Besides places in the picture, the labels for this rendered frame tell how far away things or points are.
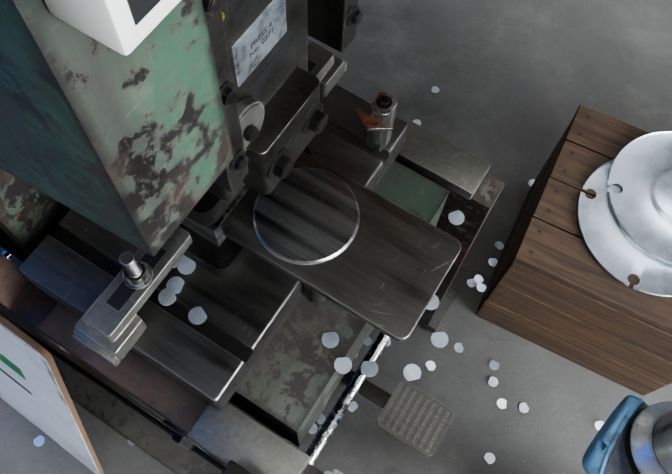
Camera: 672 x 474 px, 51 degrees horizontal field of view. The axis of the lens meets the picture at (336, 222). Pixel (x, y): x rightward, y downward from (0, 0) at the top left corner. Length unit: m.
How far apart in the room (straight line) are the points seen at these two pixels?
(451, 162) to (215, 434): 0.49
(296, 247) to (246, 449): 0.25
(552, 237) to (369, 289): 0.63
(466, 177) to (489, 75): 0.95
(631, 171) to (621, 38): 0.76
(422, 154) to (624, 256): 0.50
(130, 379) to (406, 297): 0.38
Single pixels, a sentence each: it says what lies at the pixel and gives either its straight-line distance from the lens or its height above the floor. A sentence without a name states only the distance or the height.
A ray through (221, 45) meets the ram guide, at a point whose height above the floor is 1.16.
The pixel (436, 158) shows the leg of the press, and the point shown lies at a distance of 1.03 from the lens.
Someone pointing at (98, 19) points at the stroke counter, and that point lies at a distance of 0.28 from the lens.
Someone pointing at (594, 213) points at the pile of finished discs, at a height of 0.35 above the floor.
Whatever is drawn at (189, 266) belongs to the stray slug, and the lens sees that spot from 0.88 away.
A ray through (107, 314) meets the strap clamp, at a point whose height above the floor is 0.75.
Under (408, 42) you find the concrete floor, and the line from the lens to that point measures 1.98.
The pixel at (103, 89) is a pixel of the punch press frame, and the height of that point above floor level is 1.24.
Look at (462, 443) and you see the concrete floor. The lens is 1.56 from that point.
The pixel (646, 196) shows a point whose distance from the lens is 1.44.
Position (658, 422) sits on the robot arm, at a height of 0.71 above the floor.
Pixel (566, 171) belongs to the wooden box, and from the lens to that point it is 1.42.
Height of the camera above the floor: 1.52
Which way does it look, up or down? 65 degrees down
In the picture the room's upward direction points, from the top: 4 degrees clockwise
